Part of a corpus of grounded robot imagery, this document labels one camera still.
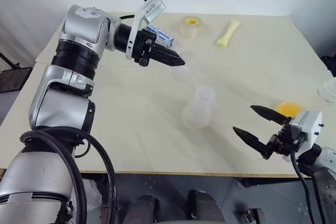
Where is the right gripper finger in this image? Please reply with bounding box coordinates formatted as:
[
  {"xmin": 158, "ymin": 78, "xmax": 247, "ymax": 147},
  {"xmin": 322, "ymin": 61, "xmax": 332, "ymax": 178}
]
[
  {"xmin": 250, "ymin": 104, "xmax": 293, "ymax": 125},
  {"xmin": 232, "ymin": 126, "xmax": 272, "ymax": 161}
]

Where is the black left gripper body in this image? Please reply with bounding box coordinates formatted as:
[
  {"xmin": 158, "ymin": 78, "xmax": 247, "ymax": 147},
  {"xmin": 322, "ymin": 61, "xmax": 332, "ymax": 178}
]
[{"xmin": 131, "ymin": 28, "xmax": 159, "ymax": 68}]

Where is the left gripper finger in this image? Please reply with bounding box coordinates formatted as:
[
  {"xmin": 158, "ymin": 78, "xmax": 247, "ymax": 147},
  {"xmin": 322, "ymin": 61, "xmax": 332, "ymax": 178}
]
[
  {"xmin": 150, "ymin": 51, "xmax": 185, "ymax": 67},
  {"xmin": 154, "ymin": 41, "xmax": 186, "ymax": 64}
]

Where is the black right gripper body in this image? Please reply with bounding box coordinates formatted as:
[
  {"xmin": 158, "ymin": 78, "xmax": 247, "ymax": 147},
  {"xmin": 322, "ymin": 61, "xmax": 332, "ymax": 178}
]
[{"xmin": 266, "ymin": 122, "xmax": 305, "ymax": 160}]

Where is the clear plastic bottle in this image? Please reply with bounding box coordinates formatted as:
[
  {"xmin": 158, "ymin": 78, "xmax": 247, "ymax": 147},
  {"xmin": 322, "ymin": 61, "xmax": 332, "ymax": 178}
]
[{"xmin": 182, "ymin": 86, "xmax": 216, "ymax": 130}]

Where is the blue and white small box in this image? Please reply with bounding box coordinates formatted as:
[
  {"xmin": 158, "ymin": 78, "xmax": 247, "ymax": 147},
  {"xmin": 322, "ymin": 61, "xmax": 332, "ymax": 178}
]
[{"xmin": 146, "ymin": 24, "xmax": 176, "ymax": 49}]

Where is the clear tape roll yellow core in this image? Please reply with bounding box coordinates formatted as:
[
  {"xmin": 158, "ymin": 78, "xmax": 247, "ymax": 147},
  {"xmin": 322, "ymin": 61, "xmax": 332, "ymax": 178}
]
[{"xmin": 179, "ymin": 15, "xmax": 205, "ymax": 39}]

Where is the clear plastic container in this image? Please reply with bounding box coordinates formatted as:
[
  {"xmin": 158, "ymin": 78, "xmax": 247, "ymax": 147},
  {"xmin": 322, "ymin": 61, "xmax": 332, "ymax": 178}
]
[{"xmin": 317, "ymin": 76, "xmax": 336, "ymax": 104}]

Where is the black stand base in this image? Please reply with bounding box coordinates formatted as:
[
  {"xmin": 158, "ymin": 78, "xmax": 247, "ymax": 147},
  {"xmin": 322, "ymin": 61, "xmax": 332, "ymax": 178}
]
[{"xmin": 0, "ymin": 52, "xmax": 33, "ymax": 94}]

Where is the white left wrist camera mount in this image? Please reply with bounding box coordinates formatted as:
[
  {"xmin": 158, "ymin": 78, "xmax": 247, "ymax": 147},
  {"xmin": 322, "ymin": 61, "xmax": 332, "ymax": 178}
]
[{"xmin": 125, "ymin": 0, "xmax": 169, "ymax": 60}]

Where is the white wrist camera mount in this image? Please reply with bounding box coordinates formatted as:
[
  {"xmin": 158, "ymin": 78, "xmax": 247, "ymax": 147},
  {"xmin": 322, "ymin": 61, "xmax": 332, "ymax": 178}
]
[
  {"xmin": 289, "ymin": 110, "xmax": 324, "ymax": 162},
  {"xmin": 125, "ymin": 0, "xmax": 169, "ymax": 60}
]

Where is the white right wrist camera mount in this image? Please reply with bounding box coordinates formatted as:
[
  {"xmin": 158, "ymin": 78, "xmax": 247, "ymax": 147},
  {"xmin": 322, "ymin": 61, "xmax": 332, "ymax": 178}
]
[{"xmin": 289, "ymin": 110, "xmax": 324, "ymax": 162}]

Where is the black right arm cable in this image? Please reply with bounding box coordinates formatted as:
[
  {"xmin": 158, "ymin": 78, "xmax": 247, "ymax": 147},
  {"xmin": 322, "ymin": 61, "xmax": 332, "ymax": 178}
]
[{"xmin": 290, "ymin": 153, "xmax": 325, "ymax": 224}]

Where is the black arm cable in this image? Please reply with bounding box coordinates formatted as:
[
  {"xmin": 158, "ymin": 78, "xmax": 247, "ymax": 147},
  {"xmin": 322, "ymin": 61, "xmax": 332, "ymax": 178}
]
[
  {"xmin": 290, "ymin": 153, "xmax": 325, "ymax": 224},
  {"xmin": 19, "ymin": 126, "xmax": 118, "ymax": 224}
]

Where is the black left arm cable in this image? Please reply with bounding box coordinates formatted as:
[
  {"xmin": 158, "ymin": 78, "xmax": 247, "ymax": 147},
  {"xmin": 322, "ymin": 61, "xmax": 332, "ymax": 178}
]
[{"xmin": 19, "ymin": 126, "xmax": 118, "ymax": 224}]

